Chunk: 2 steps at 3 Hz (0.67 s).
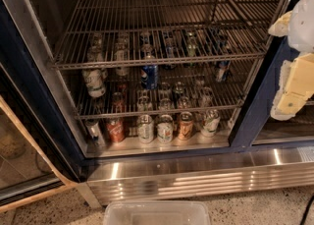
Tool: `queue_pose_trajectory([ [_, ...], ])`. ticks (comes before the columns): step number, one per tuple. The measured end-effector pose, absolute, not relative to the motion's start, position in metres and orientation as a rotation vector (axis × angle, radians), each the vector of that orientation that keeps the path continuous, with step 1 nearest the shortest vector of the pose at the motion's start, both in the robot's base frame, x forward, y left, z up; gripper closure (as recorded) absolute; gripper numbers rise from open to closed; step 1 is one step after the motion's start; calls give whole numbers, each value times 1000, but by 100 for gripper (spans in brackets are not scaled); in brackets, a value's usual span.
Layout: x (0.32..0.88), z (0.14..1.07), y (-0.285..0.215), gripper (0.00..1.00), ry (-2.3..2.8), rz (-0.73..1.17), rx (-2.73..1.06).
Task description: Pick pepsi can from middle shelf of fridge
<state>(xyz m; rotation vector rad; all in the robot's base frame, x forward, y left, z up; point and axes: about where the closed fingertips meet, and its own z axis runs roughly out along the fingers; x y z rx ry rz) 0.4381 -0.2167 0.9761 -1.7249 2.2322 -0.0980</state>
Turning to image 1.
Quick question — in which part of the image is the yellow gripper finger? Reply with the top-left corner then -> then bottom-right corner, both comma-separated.
268,11 -> 291,37
270,53 -> 314,121

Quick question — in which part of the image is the blue pepsi can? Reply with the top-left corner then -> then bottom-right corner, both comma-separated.
141,64 -> 158,89

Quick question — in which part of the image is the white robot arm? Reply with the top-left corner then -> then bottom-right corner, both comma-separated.
268,0 -> 314,121

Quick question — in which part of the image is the blue fridge centre pillar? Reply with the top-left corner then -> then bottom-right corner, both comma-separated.
229,37 -> 298,149

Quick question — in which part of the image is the blue white can right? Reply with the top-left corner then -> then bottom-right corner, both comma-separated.
215,60 -> 230,83

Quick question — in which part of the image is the white can bottom right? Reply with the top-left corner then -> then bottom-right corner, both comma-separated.
201,109 -> 221,137

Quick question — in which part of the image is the orange can bottom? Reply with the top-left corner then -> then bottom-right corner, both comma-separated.
178,111 -> 193,141

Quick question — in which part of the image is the white green can bottom centre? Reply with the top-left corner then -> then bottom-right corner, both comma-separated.
157,114 -> 174,143

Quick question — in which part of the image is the white green can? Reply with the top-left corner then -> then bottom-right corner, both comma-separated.
137,114 -> 154,143
157,114 -> 174,143

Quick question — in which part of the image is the red cola can bottom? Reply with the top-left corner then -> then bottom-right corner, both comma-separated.
106,118 -> 125,142

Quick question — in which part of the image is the white green can middle shelf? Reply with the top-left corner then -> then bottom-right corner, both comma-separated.
81,69 -> 106,98

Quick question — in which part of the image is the steel fridge base panel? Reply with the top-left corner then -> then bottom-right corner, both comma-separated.
78,146 -> 314,208

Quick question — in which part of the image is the silver slim can bottom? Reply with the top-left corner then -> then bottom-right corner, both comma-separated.
84,119 -> 105,146

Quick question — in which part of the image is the open glass fridge door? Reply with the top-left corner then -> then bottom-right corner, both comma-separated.
0,65 -> 78,213

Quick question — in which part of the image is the clear plastic bin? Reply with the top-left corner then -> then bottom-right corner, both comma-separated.
103,200 -> 211,225

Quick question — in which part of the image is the black cable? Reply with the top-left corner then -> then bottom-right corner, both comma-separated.
299,193 -> 314,225

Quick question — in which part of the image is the upper wire fridge shelf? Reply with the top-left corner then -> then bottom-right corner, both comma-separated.
53,0 -> 280,70

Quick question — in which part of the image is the wire fridge shelf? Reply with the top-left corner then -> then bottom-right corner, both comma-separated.
53,0 -> 280,70
77,60 -> 254,120

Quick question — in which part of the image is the middle wire fridge shelf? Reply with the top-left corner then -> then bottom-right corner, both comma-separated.
77,60 -> 254,120

